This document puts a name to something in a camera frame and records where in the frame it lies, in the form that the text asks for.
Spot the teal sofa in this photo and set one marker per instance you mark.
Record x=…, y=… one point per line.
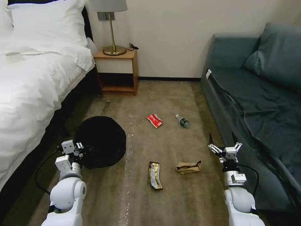
x=254, y=103

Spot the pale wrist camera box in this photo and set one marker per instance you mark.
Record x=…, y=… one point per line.
x=230, y=151
x=68, y=146

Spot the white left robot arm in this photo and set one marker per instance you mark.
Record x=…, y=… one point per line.
x=68, y=195

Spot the large white pillow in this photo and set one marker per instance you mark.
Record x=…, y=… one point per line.
x=49, y=23

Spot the brass table lamp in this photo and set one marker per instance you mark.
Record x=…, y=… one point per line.
x=113, y=28

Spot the small plastic bottle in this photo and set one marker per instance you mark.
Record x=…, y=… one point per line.
x=183, y=122

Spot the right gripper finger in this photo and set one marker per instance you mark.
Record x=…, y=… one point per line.
x=214, y=148
x=238, y=145

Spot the crumpled brown paper bag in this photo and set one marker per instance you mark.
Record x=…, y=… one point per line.
x=188, y=167

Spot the black trash bin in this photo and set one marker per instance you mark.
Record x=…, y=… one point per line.
x=101, y=141

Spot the white sofa label tag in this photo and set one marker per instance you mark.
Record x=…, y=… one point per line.
x=208, y=74

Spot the teal sofa cushion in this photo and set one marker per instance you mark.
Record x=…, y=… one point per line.
x=275, y=53

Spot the gold foil wrapper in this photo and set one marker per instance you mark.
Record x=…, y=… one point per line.
x=155, y=175

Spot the wooden nightstand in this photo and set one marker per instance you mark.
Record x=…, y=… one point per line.
x=117, y=70

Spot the black bed frame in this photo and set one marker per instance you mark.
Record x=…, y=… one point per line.
x=70, y=103

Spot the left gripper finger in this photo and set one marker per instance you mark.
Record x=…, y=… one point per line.
x=81, y=155
x=79, y=144

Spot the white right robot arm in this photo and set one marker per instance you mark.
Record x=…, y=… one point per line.
x=239, y=202

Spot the grey wall switch panel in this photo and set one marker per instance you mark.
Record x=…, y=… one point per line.
x=105, y=16

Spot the red snack wrapper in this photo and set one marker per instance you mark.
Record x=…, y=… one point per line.
x=154, y=121

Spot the white bed duvet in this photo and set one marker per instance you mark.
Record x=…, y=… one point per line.
x=35, y=89

